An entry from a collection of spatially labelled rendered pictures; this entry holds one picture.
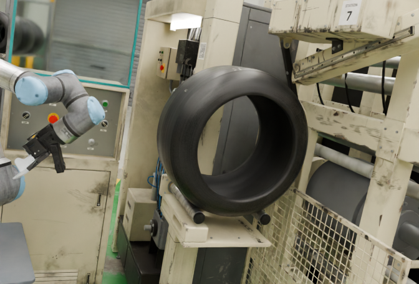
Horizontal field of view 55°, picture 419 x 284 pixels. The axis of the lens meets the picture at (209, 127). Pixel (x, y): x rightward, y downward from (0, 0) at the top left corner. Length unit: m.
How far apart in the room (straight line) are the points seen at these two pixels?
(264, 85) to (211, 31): 0.43
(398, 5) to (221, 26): 0.72
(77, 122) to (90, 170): 0.70
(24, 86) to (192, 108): 0.54
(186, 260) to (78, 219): 0.58
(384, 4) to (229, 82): 0.55
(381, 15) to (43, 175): 1.60
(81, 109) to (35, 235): 0.94
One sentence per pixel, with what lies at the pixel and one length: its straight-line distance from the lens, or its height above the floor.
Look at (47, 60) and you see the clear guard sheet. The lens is 2.02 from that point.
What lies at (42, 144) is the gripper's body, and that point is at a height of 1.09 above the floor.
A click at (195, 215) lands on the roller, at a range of 1.50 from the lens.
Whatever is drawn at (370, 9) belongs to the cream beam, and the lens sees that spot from 1.40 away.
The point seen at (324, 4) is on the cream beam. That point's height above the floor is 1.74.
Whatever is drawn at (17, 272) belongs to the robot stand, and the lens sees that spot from 1.70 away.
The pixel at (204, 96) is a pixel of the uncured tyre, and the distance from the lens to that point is 1.40.
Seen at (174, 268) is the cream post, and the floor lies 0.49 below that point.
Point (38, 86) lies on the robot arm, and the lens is 1.36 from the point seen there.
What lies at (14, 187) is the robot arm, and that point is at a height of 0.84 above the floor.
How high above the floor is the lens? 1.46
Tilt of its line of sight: 9 degrees down
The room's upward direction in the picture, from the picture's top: 10 degrees clockwise
